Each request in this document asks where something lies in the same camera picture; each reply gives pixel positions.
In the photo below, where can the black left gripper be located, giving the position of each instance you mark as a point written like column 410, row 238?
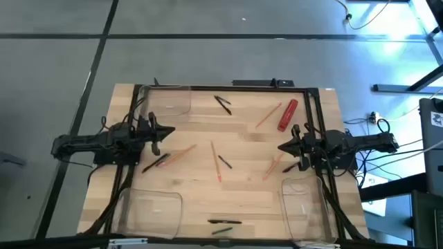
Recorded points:
column 149, row 133

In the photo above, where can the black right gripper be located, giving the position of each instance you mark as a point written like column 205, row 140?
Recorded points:
column 306, row 147

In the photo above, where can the black pen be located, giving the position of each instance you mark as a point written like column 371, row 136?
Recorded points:
column 225, row 221
column 225, row 108
column 290, row 168

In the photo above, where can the orange pencil pink eraser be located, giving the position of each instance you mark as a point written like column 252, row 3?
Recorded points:
column 268, row 115
column 272, row 167
column 178, row 155
column 216, row 160

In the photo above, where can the dark green pen printed crayons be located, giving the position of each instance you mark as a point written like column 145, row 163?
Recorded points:
column 155, row 163

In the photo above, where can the short dark crayon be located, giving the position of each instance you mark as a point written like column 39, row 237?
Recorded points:
column 225, row 162

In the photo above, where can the green crayon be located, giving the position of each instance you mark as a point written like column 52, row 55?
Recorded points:
column 222, row 230

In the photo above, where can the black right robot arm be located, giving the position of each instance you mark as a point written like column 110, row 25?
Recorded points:
column 363, row 141

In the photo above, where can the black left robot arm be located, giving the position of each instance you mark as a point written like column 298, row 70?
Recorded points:
column 86, row 143

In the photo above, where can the clear plastic bin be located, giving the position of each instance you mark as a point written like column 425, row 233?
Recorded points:
column 308, row 211
column 166, row 100
column 149, row 214

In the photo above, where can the white power strip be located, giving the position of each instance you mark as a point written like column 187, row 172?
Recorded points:
column 375, row 118

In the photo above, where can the white paper sheet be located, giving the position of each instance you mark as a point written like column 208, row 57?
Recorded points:
column 377, row 207

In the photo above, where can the black beam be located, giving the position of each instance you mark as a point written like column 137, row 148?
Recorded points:
column 391, row 186

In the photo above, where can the black floor stand base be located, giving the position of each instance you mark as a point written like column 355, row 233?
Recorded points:
column 398, row 88

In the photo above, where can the grey cabinet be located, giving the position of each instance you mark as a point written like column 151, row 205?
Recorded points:
column 432, row 155

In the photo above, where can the dark grey case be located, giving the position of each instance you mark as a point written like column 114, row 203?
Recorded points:
column 427, row 221

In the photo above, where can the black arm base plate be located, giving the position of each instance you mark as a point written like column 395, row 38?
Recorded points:
column 346, row 166
column 114, row 161

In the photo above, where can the black aluminium table frame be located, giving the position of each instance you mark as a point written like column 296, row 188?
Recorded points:
column 207, row 88

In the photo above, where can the black bracket bar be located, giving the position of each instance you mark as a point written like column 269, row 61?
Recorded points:
column 252, row 83

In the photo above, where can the silver metal bracket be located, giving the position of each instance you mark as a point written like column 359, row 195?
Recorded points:
column 318, row 246
column 128, row 241

